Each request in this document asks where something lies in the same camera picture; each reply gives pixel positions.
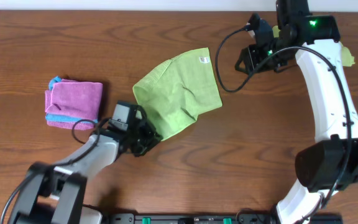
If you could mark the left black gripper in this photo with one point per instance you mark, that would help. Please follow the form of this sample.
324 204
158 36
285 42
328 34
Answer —
143 138

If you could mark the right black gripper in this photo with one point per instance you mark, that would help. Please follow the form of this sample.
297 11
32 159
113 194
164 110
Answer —
250 56

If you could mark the green cloth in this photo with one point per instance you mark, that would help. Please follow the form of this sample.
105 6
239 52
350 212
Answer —
177 91
346 56

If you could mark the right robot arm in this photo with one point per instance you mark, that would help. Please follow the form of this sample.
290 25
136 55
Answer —
330 165

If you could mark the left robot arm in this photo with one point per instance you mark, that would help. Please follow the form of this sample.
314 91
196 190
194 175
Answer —
54 193

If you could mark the folded purple cloth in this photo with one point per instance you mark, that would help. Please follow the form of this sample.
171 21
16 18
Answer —
76 96

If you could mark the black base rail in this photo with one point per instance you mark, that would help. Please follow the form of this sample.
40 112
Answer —
245 218

